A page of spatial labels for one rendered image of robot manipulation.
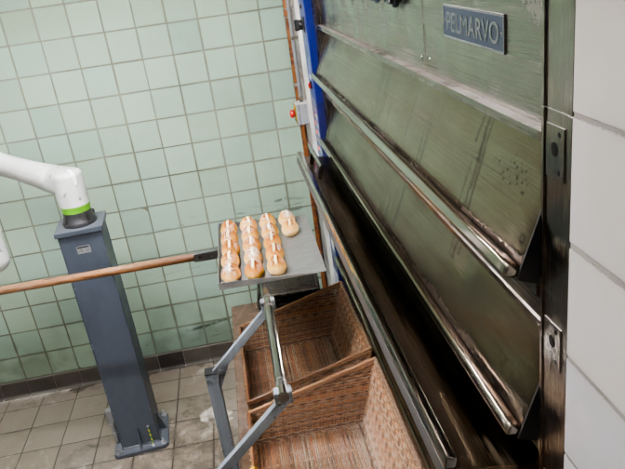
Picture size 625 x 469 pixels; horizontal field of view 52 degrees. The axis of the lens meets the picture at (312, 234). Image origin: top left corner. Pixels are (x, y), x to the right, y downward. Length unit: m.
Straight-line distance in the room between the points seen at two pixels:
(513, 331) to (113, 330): 2.36
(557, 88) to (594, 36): 0.10
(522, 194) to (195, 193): 2.82
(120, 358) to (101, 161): 1.05
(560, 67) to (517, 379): 0.48
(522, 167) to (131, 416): 2.76
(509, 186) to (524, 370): 0.28
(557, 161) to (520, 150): 0.15
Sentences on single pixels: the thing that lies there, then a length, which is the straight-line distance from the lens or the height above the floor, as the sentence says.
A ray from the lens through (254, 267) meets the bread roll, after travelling 2.15.
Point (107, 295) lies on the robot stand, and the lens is 3.07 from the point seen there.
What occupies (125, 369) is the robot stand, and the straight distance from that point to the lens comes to 3.26.
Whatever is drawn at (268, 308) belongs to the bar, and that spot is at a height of 1.18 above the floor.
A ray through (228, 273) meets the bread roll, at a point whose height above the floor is 1.22.
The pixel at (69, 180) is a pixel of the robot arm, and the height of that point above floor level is 1.41.
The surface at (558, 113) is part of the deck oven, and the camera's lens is 0.79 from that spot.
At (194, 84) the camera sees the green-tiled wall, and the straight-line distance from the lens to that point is 3.45.
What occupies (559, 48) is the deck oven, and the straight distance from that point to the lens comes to 0.77.
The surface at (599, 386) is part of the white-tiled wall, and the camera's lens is 0.82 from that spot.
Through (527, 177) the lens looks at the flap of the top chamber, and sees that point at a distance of 0.91.
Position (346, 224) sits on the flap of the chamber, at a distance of 1.89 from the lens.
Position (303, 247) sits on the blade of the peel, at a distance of 2.35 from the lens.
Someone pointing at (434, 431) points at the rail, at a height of 1.44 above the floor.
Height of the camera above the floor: 2.12
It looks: 23 degrees down
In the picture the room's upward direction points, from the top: 8 degrees counter-clockwise
